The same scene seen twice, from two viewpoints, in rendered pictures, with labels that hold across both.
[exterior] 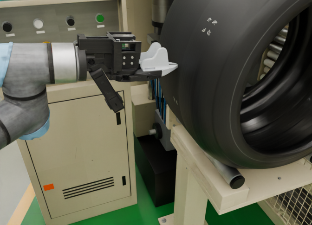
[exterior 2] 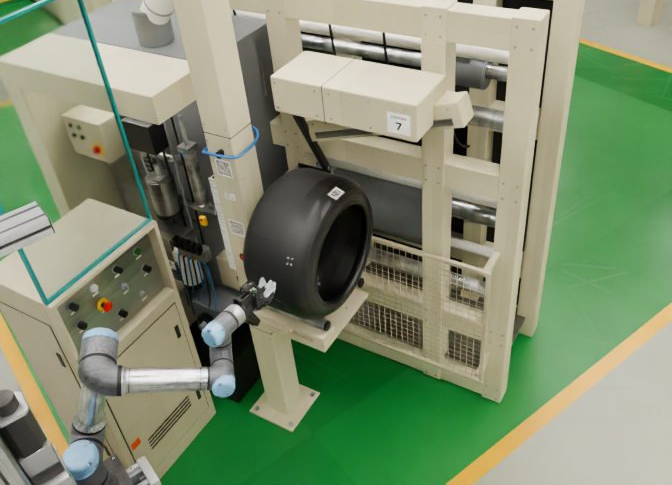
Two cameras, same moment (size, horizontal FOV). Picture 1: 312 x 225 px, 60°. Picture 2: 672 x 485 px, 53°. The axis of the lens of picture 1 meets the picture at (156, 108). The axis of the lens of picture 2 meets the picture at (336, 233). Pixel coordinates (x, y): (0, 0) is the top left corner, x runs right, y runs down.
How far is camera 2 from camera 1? 1.98 m
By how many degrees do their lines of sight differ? 29
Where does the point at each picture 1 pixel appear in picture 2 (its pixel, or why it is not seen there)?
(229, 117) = (314, 296)
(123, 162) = not seen: hidden behind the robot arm
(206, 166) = (301, 327)
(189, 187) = (277, 354)
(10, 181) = not seen: outside the picture
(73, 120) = (142, 358)
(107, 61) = (250, 303)
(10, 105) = (223, 351)
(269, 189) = (344, 318)
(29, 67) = (231, 327)
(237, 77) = (312, 277)
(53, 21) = (103, 278)
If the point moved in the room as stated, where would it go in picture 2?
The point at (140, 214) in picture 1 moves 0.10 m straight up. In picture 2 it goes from (228, 419) to (224, 407)
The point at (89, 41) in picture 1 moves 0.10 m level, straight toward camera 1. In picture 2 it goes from (244, 300) to (266, 311)
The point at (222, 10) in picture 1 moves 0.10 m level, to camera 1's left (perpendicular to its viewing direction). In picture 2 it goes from (293, 252) to (270, 265)
